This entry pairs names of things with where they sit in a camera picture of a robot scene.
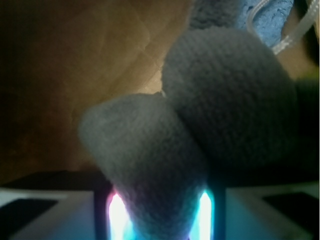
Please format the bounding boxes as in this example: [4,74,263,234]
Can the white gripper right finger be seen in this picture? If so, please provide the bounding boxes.
[189,181,320,240]

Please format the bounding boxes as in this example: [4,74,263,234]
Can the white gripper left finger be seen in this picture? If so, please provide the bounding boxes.
[0,171,130,240]

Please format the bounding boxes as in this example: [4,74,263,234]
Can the gray plush animal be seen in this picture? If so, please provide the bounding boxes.
[78,0,298,240]

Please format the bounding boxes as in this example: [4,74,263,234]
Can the brown paper bag bin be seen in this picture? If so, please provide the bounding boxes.
[0,0,320,186]

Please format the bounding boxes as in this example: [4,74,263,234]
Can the light blue sponge with loop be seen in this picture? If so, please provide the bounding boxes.
[235,0,320,55]

